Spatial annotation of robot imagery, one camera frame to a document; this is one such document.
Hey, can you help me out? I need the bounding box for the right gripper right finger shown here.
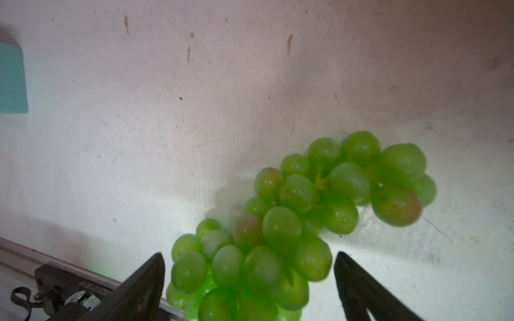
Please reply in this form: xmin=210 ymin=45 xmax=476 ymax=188
xmin=333 ymin=251 xmax=421 ymax=321

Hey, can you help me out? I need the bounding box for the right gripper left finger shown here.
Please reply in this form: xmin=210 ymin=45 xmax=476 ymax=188
xmin=79 ymin=253 xmax=165 ymax=321

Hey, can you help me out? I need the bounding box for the green grape bunch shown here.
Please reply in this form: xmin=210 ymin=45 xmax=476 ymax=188
xmin=166 ymin=131 xmax=437 ymax=320

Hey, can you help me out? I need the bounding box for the teal card on table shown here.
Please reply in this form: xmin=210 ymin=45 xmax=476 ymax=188
xmin=0 ymin=42 xmax=28 ymax=114

